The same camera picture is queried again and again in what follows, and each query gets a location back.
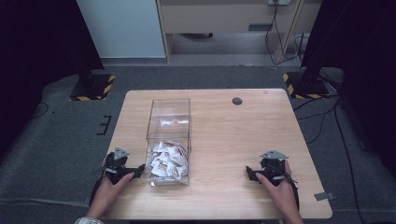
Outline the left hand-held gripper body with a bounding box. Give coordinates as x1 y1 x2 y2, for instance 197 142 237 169
103 147 138 185

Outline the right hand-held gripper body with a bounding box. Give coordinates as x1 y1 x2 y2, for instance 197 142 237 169
259 149 297 188

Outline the person's right hand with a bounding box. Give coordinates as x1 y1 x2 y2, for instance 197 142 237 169
255 160 301 218

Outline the person's left hand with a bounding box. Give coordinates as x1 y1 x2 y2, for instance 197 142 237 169
86 172 135 219

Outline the pile of white snack packets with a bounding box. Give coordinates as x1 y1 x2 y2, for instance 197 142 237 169
148 140 190 183

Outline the black tape mark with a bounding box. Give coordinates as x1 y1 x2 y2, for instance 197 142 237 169
96 115 113 136

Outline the clear plastic box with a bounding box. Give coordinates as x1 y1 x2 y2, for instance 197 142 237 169
145 98 191 188

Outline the grey tape strip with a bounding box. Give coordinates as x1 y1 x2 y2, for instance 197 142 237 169
313 191 337 202

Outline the black yellow-striped stand base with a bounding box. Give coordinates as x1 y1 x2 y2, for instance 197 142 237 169
69 73 117 102
282 71 331 100

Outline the black curtain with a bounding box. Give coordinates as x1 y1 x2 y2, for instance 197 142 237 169
300 0 396 178
0 0 105 162

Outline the white panel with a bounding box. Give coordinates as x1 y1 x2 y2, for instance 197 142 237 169
76 0 166 59

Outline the light wooden desk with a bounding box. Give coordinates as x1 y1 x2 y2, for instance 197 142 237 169
155 0 323 65

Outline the black right gripper strap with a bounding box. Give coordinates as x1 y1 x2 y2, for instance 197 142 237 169
284 172 301 211

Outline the black gripper strap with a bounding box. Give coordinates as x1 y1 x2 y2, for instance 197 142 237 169
284 172 301 211
89 175 108 208

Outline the black left gripper strap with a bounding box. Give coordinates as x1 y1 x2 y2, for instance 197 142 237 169
89 175 108 208

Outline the thin black floor cable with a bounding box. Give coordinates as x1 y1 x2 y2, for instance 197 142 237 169
30 102 50 119

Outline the black power cable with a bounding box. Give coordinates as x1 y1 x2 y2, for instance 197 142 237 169
264 2 304 66

